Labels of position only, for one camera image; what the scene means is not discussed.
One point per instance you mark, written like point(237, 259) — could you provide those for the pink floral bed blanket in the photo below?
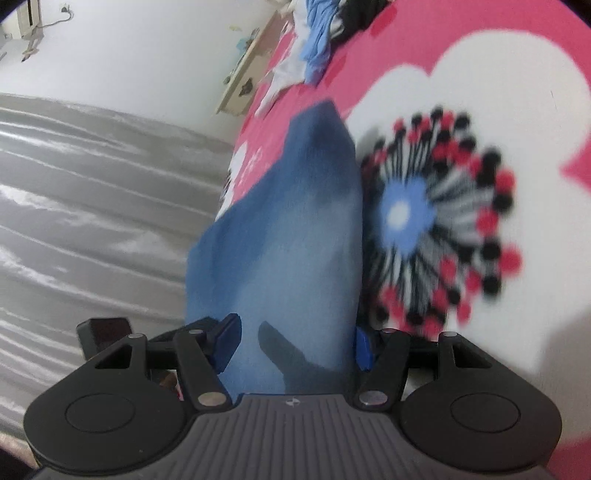
point(475, 116)

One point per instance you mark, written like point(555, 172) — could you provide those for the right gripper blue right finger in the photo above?
point(383, 360)

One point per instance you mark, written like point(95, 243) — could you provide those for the black garment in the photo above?
point(354, 16)

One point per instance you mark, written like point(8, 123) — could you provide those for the white shirt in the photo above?
point(291, 68)

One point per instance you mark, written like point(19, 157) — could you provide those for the blue denim jeans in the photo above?
point(287, 259)

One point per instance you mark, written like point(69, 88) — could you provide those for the white wall air conditioner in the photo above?
point(25, 23)

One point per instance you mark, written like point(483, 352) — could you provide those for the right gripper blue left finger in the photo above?
point(202, 354)

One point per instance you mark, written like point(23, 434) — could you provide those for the light blue shirt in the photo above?
point(316, 52)

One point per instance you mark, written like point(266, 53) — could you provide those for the cream bedside nightstand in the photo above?
point(242, 82)

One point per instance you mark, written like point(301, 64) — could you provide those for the grey curtain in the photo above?
point(98, 212)

